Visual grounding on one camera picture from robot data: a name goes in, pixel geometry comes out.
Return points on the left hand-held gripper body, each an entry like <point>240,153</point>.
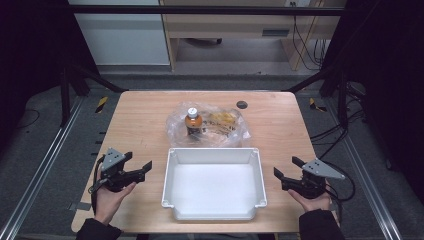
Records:
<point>115,175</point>

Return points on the dark round table grommet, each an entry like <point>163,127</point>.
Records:
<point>242,104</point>

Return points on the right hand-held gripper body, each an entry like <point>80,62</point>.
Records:
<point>311,185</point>

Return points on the yellow snack packet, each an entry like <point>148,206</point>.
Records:
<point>222,119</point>

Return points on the white cabinet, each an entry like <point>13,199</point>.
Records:
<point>126,40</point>

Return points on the black horizontal frame bar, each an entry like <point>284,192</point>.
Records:
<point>200,10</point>

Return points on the grey tape strip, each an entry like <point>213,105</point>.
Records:
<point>80,206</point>

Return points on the orange drink bottle white cap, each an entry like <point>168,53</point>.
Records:
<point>193,123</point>

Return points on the person's right hand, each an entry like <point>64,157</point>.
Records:
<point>315,204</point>

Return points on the aluminium floor rail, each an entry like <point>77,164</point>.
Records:
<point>370,186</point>
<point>43,160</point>

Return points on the black metal stand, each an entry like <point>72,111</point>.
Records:
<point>71,86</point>
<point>336,86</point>

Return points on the yellow black striped tape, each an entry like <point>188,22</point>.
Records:
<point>315,105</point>
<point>101,104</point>

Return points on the clear plastic bag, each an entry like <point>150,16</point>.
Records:
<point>175,128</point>

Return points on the person's left hand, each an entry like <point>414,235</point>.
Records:
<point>108,203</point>

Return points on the white plastic bin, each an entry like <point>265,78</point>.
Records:
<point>213,186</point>

